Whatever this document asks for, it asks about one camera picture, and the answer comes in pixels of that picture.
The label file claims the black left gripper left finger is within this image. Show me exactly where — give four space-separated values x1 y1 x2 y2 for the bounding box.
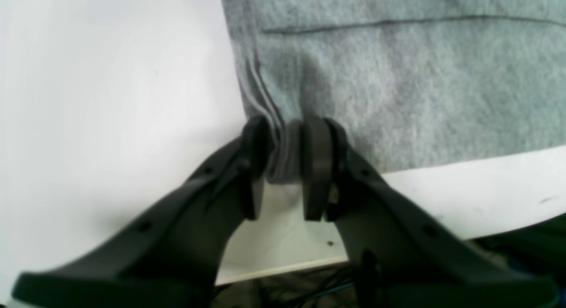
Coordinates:
12 117 271 308

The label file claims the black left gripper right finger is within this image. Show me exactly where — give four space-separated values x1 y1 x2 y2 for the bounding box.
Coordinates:
301 117 559 308

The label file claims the grey t-shirt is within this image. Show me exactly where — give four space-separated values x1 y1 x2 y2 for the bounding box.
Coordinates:
221 0 566 183

